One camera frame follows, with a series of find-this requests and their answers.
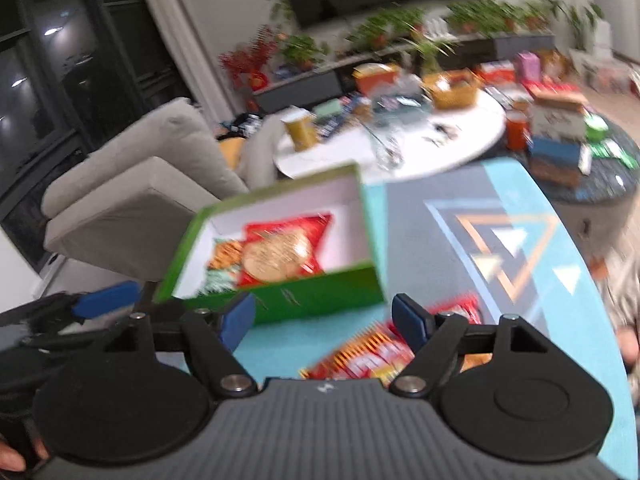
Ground orange snack packet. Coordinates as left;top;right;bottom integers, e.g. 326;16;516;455
207;239;246;271

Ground pink box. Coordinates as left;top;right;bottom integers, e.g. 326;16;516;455
515;51;544;84

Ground dark glass sliding door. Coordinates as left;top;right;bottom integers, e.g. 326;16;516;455
0;0;193;273

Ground tall plant in white pot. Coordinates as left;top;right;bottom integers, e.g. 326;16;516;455
564;0;613;53

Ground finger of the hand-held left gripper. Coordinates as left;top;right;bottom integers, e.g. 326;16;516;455
0;281;142;333

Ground red round cracker packet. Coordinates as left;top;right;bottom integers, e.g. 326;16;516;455
237;212;333;288

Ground white blue cardboard box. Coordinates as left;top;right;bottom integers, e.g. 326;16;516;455
527;91;591;188

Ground green potted plant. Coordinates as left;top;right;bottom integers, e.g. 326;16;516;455
347;15;396;51
281;35;327;69
520;0;557;31
446;0;507;34
390;7;427;43

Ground yellow woven basket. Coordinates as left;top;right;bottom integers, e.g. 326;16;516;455
424;71;482;109

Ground orange mug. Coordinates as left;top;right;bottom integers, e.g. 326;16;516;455
505;110;532;151

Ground blue plastic basket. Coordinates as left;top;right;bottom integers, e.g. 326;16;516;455
372;87;433;127

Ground dark blue long packet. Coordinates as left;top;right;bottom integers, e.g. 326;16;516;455
315;106;352;137

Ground yellow tin can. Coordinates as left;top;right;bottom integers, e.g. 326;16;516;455
281;112;319;152

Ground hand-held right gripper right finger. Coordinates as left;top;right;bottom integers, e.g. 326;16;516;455
390;294;553;398

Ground green packets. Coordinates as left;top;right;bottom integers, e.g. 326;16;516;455
582;112;640;172

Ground glass measuring cup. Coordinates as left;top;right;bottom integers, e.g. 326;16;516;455
367;120;407;171

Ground green plant in glass vase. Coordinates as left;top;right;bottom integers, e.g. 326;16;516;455
404;34;452;79

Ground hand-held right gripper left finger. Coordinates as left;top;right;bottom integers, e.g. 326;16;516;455
102;292;258;398

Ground white round coffee table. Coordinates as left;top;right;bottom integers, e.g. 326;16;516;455
274;87;506;181

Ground green cardboard box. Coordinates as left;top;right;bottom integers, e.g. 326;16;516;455
152;164;388;326

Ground grey fabric sofa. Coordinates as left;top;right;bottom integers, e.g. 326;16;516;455
42;97;282;281

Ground person's left hand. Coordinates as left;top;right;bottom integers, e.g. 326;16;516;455
0;437;51;473

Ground red yellow striped snack packet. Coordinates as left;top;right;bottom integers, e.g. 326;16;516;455
300;324;417;381

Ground orange storage box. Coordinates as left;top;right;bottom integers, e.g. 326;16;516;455
352;63;401;95

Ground dark round side table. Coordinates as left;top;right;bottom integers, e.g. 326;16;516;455
520;110;640;261

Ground blue geometric table mat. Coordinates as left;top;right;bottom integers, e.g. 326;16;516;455
235;157;638;480

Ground green white snack packet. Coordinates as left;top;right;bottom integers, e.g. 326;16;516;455
200;267;242;296

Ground red flower arrangement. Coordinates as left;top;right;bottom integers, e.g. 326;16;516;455
219;34;279;92

